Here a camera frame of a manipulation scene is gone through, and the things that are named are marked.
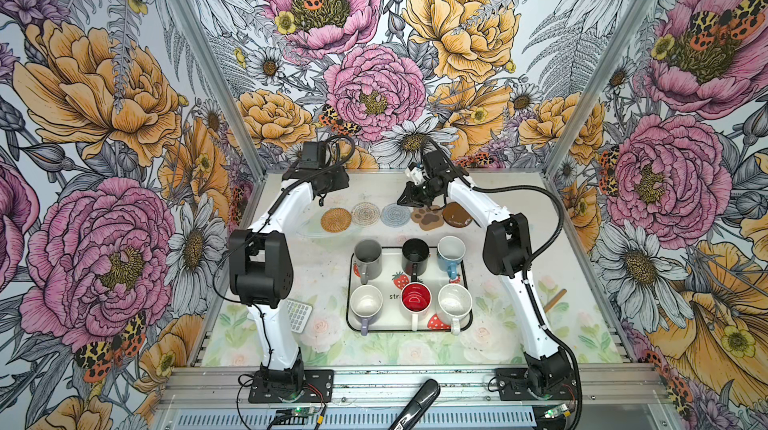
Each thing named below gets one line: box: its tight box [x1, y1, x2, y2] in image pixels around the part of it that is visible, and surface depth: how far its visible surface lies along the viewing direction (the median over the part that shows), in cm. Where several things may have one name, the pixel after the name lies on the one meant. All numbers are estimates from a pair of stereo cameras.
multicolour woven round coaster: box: [351, 201, 381, 227], surface depth 111 cm
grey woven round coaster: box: [380, 202, 411, 228], surface depth 110 cm
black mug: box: [402, 238, 430, 283], surface depth 93 cm
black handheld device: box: [388, 378, 441, 430], surface depth 69 cm
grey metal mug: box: [353, 239, 383, 285], surface depth 89 cm
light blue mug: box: [437, 235, 466, 279], surface depth 91 cm
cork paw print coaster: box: [411, 205, 444, 231], surface depth 110 cm
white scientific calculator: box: [286, 299, 313, 334], surface depth 87 cm
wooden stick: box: [543, 288, 567, 313], surface depth 91 cm
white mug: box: [438, 283, 473, 336], surface depth 83 cm
